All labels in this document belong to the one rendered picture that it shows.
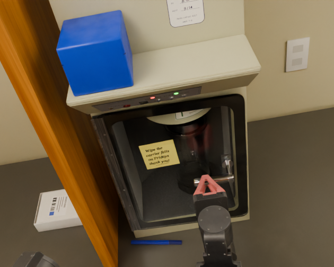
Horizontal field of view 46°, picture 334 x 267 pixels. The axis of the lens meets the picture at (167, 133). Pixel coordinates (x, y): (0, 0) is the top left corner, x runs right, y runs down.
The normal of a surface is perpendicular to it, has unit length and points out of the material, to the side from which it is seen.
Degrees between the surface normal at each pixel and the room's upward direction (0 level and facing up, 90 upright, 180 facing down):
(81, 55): 90
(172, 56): 0
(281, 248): 0
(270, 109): 90
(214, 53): 0
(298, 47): 90
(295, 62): 90
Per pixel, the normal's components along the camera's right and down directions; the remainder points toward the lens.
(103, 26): -0.15, -0.73
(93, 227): 0.09, 0.66
